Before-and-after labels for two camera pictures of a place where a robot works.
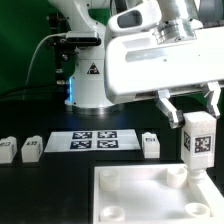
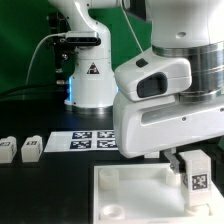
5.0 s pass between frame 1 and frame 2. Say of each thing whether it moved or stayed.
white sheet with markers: stayed
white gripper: moved
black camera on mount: stayed
